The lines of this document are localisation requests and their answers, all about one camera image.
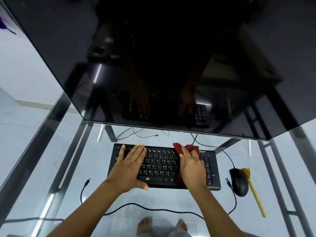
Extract person's right hand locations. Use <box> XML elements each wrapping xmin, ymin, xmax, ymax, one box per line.
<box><xmin>178</xmin><ymin>145</ymin><xmax>208</xmax><ymax>193</ymax></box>

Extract person's left hand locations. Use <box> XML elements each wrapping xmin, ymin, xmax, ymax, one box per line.
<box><xmin>107</xmin><ymin>144</ymin><xmax>149</xmax><ymax>194</ymax></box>

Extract dark red cloth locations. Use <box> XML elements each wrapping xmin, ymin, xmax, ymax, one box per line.
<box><xmin>173</xmin><ymin>143</ymin><xmax>208</xmax><ymax>187</ymax></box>

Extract black computer keyboard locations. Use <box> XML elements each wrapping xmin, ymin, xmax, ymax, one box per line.
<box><xmin>107</xmin><ymin>143</ymin><xmax>222</xmax><ymax>191</ymax></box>

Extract person's left forearm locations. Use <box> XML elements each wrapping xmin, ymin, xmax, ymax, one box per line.
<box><xmin>46</xmin><ymin>179</ymin><xmax>124</xmax><ymax>237</ymax></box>

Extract person's right forearm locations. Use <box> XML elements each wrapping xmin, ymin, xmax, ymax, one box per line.
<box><xmin>188</xmin><ymin>185</ymin><xmax>250</xmax><ymax>237</ymax></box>

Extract person's left foot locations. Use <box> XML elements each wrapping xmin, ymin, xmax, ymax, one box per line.
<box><xmin>136</xmin><ymin>216</ymin><xmax>154</xmax><ymax>236</ymax></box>

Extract person's foot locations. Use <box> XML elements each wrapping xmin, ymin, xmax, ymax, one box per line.
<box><xmin>174</xmin><ymin>219</ymin><xmax>188</xmax><ymax>232</ymax></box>
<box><xmin>136</xmin><ymin>216</ymin><xmax>154</xmax><ymax>236</ymax></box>

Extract person's right foot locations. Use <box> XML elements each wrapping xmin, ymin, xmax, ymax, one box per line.
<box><xmin>174</xmin><ymin>219</ymin><xmax>188</xmax><ymax>232</ymax></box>

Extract black computer mouse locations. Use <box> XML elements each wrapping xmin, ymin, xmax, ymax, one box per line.
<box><xmin>229</xmin><ymin>168</ymin><xmax>249</xmax><ymax>197</ymax></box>

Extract large black monitor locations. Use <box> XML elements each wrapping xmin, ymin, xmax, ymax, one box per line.
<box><xmin>0</xmin><ymin>0</ymin><xmax>316</xmax><ymax>142</ymax></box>

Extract purple object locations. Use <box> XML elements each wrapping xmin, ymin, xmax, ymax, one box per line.
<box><xmin>0</xmin><ymin>17</ymin><xmax>17</xmax><ymax>35</ymax></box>

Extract thin black floor cable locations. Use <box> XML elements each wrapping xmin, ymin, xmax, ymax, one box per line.
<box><xmin>116</xmin><ymin>127</ymin><xmax>159</xmax><ymax>141</ymax></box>

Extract long black plug cable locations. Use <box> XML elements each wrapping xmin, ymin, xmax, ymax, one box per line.
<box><xmin>80</xmin><ymin>178</ymin><xmax>237</xmax><ymax>220</ymax></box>

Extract black mouse cable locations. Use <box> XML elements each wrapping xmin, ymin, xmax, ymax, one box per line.
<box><xmin>191</xmin><ymin>134</ymin><xmax>236</xmax><ymax>170</ymax></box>

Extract metal table frame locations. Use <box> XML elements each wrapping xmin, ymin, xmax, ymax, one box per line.
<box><xmin>0</xmin><ymin>91</ymin><xmax>316</xmax><ymax>237</ymax></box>

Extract wooden handled brush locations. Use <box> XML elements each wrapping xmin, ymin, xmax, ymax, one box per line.
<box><xmin>240</xmin><ymin>168</ymin><xmax>268</xmax><ymax>219</ymax></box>

